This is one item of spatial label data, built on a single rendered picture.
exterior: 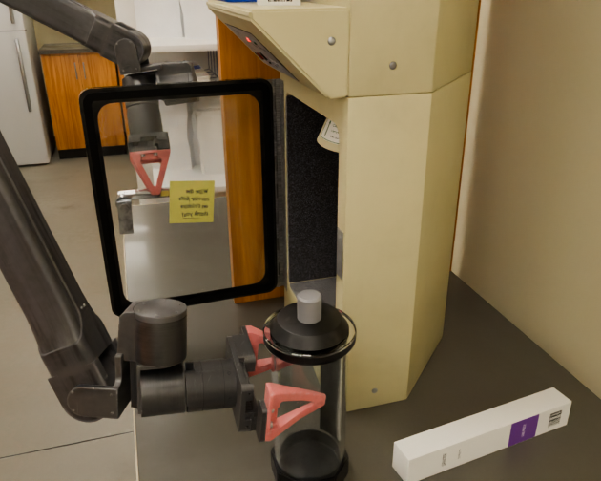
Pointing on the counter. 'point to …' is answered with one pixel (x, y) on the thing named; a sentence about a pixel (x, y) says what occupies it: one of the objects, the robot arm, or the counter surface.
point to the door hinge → (280, 179)
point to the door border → (107, 184)
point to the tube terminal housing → (397, 181)
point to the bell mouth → (329, 135)
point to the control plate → (259, 49)
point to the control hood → (299, 39)
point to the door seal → (104, 191)
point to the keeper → (340, 252)
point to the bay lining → (310, 196)
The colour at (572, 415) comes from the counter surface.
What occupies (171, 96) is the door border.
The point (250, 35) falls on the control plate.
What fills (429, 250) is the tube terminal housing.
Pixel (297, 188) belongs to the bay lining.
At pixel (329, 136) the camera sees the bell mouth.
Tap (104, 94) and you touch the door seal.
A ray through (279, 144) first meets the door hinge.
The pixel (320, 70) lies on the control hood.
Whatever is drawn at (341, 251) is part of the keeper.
